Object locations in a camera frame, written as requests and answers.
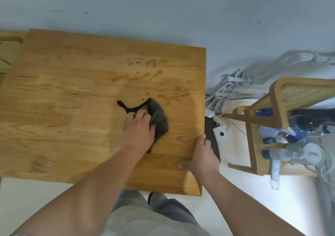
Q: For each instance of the person's right thumb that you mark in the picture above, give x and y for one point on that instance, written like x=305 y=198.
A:
x=185 y=164

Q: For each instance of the person's right forearm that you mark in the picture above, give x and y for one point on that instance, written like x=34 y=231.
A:
x=240 y=204

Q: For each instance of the person's left thumb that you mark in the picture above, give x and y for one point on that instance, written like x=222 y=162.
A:
x=152 y=131

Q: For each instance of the clear spray bottle white trigger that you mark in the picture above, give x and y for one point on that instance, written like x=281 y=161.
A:
x=269 y=130

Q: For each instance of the light grey shirt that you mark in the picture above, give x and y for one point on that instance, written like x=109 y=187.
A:
x=146 y=224

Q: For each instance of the person's left forearm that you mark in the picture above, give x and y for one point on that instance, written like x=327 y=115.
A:
x=86 y=196

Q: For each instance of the dark grey cleaning cloth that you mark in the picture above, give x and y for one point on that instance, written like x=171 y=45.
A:
x=159 y=118

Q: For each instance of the white wall pipes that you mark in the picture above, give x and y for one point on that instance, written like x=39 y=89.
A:
x=311 y=58

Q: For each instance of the grey trousers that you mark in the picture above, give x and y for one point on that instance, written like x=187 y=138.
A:
x=167 y=207

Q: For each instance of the blue bottle cap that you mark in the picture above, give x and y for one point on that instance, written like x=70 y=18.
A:
x=264 y=112

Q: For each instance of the person's right middle finger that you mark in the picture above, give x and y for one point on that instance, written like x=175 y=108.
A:
x=209 y=144

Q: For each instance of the wooden chair with rattan back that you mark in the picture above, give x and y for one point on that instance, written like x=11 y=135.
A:
x=277 y=92
x=10 y=50

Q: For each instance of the white square adapter box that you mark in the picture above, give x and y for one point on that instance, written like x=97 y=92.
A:
x=221 y=135

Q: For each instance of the black slatted panel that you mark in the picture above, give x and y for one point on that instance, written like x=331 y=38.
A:
x=211 y=131

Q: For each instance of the grey spray bottle white head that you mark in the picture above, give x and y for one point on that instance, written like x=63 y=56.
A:
x=293 y=153

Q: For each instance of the clear plastic tubing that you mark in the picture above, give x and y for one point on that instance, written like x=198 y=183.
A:
x=325 y=170

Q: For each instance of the person's right hand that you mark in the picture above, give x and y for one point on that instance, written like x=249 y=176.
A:
x=204 y=160

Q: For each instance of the black spray bottle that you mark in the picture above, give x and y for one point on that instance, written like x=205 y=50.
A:
x=311 y=120

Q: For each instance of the person's left hand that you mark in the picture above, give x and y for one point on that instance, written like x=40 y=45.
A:
x=137 y=133

